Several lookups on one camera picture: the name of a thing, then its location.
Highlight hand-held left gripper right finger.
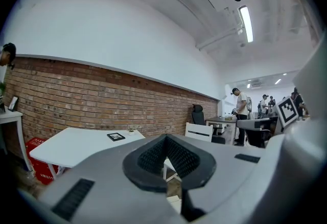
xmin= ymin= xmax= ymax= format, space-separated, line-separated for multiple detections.
xmin=166 ymin=134 xmax=282 ymax=224

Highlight white wooden chair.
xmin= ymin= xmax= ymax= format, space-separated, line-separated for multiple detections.
xmin=162 ymin=121 xmax=214 ymax=183

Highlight person's right forearm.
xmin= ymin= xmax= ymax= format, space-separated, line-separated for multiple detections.
xmin=292 ymin=34 xmax=327 ymax=157

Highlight black picture frame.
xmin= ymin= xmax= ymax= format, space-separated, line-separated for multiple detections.
xmin=106 ymin=132 xmax=126 ymax=142
xmin=7 ymin=95 xmax=19 ymax=112

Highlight dark table with white legs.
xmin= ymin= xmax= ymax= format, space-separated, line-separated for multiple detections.
xmin=205 ymin=116 xmax=239 ymax=140

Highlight red fire equipment box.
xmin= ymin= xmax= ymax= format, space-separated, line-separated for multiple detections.
xmin=25 ymin=137 xmax=59 ymax=186

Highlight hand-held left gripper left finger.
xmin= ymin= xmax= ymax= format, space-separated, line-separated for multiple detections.
xmin=38 ymin=134 xmax=190 ymax=224

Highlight white desk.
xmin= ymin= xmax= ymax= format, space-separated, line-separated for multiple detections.
xmin=0 ymin=109 xmax=34 ymax=173

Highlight long ceiling lamp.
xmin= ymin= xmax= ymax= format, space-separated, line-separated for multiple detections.
xmin=238 ymin=5 xmax=254 ymax=43

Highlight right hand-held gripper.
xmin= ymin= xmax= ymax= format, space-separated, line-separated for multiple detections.
xmin=237 ymin=95 xmax=299 ymax=147

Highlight black office chair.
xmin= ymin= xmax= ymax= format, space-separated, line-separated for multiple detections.
xmin=191 ymin=104 xmax=227 ymax=145

